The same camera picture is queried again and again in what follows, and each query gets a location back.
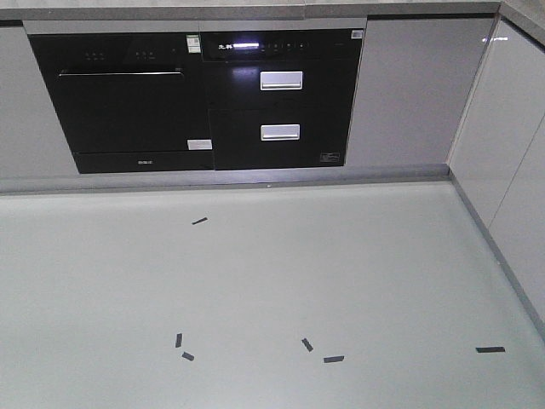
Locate green energy label sticker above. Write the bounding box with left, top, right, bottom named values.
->
left=186, top=35, right=202, bottom=54

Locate silver lower drawer handle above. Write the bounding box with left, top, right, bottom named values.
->
left=260, top=124, right=301, bottom=141

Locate black tape strip right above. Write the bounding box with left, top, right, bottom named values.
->
left=475, top=346, right=506, bottom=354

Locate silver drawer handle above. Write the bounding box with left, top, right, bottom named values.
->
left=260, top=71, right=303, bottom=91
left=260, top=124, right=301, bottom=141

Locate black drawer sterilizer cabinet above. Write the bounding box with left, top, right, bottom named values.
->
left=200, top=19, right=366, bottom=170

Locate black tape strip middle lower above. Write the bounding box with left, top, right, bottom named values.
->
left=323, top=355, right=345, bottom=363

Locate silver upper drawer handle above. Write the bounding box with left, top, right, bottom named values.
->
left=260, top=71, right=303, bottom=91

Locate black tape strip left lower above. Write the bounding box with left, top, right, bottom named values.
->
left=182, top=352, right=195, bottom=361

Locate grey side cabinet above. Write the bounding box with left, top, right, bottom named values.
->
left=450, top=20, right=544, bottom=318

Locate grey cabinet door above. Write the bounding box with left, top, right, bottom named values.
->
left=346, top=17, right=493, bottom=167

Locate black tape strip top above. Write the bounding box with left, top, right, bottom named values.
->
left=192, top=217, right=208, bottom=225

